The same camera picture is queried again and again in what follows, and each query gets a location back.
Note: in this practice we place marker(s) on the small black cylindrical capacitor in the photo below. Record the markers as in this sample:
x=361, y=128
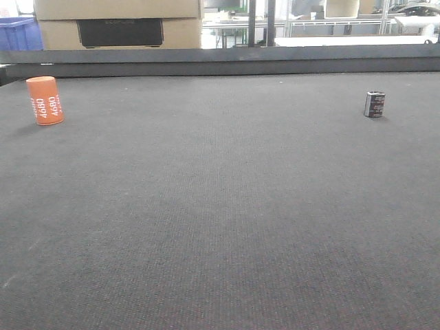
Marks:
x=374, y=104

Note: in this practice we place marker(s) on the orange cylindrical capacitor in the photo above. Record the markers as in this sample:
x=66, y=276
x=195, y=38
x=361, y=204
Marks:
x=45, y=101

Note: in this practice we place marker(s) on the white background workbench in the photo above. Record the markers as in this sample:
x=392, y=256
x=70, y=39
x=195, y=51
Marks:
x=324, y=41

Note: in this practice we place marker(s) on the lower cardboard box black label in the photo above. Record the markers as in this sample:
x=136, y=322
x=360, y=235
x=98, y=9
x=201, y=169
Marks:
x=87, y=34

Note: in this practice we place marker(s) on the upper cardboard box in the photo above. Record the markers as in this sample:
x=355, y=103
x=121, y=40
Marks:
x=115, y=9

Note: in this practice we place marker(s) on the blue plastic crate background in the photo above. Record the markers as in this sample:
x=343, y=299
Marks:
x=20, y=33

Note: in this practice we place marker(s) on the black vertical post left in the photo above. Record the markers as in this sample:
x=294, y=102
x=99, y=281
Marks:
x=251, y=23

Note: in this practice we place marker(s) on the black vertical post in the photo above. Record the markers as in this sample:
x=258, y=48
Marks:
x=271, y=30
x=251, y=23

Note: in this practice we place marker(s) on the black vertical post right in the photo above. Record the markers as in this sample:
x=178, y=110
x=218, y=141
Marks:
x=271, y=30

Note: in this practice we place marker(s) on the dark table edge rail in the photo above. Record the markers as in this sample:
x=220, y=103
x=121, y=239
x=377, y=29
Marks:
x=243, y=61

